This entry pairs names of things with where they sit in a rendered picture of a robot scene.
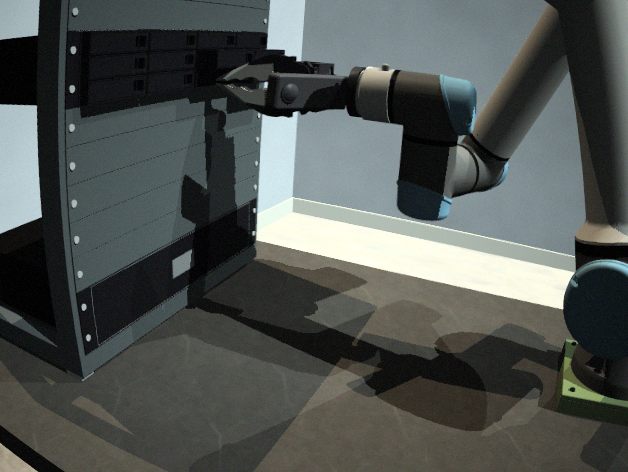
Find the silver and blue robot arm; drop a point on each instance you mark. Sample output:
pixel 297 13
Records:
pixel 435 109

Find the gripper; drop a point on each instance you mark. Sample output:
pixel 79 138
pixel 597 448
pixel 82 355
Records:
pixel 262 67

